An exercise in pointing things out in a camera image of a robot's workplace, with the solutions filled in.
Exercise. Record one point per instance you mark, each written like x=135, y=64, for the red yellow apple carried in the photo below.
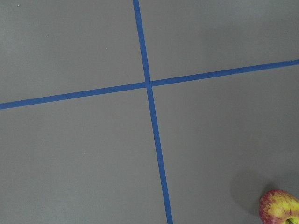
x=279, y=207

